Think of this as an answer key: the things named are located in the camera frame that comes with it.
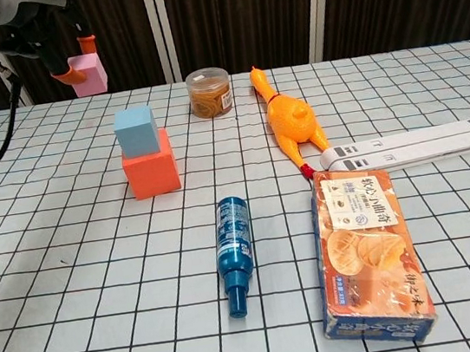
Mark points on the clear jar of rubber bands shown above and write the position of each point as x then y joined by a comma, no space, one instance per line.
210,96

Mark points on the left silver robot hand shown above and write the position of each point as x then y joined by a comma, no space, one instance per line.
31,34

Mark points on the large orange foam cube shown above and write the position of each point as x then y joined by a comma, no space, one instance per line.
151,174

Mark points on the white double frame post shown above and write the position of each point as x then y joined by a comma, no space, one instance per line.
159,29

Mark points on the orange cookie box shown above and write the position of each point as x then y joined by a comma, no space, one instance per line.
368,253

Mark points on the small pink foam cube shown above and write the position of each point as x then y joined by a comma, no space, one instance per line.
92,80

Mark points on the dark pleated curtain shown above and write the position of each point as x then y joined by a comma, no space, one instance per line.
239,18

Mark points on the orange rubber chicken toy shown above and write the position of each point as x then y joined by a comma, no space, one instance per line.
291,124

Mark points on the blue spray bottle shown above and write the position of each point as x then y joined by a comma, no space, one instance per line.
232,246

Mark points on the medium blue foam cube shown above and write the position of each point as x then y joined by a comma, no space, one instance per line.
136,130

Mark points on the white black-grid tablecloth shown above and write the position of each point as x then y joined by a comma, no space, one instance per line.
51,237

